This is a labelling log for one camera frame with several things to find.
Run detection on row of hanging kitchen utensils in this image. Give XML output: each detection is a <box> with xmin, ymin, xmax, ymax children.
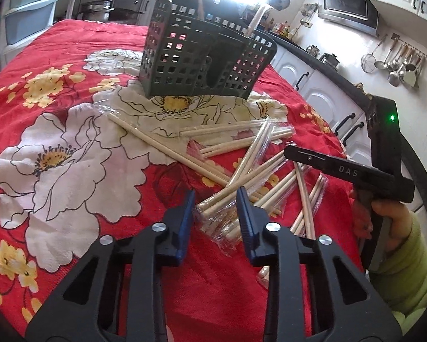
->
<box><xmin>362</xmin><ymin>33</ymin><xmax>427</xmax><ymax>89</ymax></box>

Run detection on red floral tablecloth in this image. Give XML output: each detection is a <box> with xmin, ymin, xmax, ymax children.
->
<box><xmin>0</xmin><ymin>19</ymin><xmax>363</xmax><ymax>342</ymax></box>

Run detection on large steel teapot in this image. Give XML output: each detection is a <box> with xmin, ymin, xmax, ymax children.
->
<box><xmin>320</xmin><ymin>53</ymin><xmax>341</xmax><ymax>70</ymax></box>

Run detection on white lower cabinets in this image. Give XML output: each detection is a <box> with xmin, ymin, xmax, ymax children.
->
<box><xmin>270</xmin><ymin>48</ymin><xmax>424</xmax><ymax>214</ymax></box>

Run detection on cluster of condiment bottles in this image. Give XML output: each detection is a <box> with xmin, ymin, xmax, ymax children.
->
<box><xmin>273</xmin><ymin>21</ymin><xmax>297</xmax><ymax>39</ymax></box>

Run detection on pile of chopsticks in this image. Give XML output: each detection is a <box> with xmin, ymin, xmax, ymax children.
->
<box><xmin>99</xmin><ymin>105</ymin><xmax>330</xmax><ymax>287</ymax></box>

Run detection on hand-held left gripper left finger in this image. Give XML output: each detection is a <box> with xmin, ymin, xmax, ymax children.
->
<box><xmin>24</xmin><ymin>190</ymin><xmax>196</xmax><ymax>342</ymax></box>

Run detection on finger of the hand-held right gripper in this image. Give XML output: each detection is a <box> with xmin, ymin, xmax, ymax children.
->
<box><xmin>284</xmin><ymin>145</ymin><xmax>395</xmax><ymax>199</ymax></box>

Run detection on person's right forearm green sleeve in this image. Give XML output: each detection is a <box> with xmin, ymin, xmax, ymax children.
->
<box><xmin>368</xmin><ymin>210</ymin><xmax>427</xmax><ymax>328</ymax></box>

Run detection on person's right hand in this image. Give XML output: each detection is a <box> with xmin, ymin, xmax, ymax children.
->
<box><xmin>351</xmin><ymin>190</ymin><xmax>415</xmax><ymax>253</ymax></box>

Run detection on stainless steel pot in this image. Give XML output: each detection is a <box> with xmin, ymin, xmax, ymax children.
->
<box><xmin>79</xmin><ymin>0</ymin><xmax>115</xmax><ymax>23</ymax></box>

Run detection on black range hood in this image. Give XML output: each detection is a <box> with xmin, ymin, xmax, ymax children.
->
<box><xmin>317</xmin><ymin>0</ymin><xmax>379</xmax><ymax>36</ymax></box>

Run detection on black plastic utensil basket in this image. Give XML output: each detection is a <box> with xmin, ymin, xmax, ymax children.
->
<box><xmin>139</xmin><ymin>0</ymin><xmax>278</xmax><ymax>101</ymax></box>

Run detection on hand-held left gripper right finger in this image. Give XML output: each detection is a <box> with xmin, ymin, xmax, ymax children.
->
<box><xmin>236</xmin><ymin>186</ymin><xmax>403</xmax><ymax>342</ymax></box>

